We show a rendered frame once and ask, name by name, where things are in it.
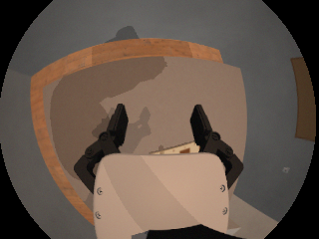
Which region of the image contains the brown and tan chessboard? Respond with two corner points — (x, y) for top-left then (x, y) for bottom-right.
(150, 142), (200, 154)

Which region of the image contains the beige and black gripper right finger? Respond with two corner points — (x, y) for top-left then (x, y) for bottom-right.
(190, 105), (243, 189)

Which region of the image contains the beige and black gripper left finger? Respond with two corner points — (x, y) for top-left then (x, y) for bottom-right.
(74, 104), (129, 194)

